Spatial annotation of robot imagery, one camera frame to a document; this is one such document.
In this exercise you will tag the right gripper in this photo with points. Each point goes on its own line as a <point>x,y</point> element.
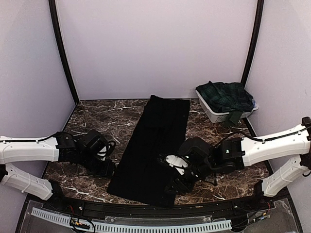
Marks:
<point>179,182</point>

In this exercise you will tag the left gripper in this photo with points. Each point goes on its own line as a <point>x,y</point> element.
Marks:
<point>107,170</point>

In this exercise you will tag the black t-shirt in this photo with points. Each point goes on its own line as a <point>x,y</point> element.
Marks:
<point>161,130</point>

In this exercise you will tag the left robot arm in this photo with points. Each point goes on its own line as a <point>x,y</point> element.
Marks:
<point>59,147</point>

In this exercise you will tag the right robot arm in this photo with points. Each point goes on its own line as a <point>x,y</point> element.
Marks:
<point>232,154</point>

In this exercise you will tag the dark green plaid garment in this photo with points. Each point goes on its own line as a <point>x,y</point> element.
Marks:
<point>227,97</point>

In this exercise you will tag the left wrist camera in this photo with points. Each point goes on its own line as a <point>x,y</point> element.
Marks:
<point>96,144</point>

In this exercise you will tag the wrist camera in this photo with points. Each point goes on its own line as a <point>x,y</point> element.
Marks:
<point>192,152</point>
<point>96,144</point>

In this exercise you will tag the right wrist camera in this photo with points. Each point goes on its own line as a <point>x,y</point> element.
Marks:
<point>192,152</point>

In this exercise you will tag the white slotted cable duct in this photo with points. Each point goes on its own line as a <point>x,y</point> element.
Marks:
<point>97,226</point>

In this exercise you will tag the black front rail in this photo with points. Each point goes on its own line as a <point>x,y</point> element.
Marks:
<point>226,208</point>

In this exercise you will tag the left black frame post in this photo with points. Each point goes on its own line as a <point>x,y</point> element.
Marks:
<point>61,50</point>

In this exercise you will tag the black frame post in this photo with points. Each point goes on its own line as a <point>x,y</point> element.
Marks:
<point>253,42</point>
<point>61,50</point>

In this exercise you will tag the right black frame post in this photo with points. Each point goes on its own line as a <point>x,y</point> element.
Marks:
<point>253,42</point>

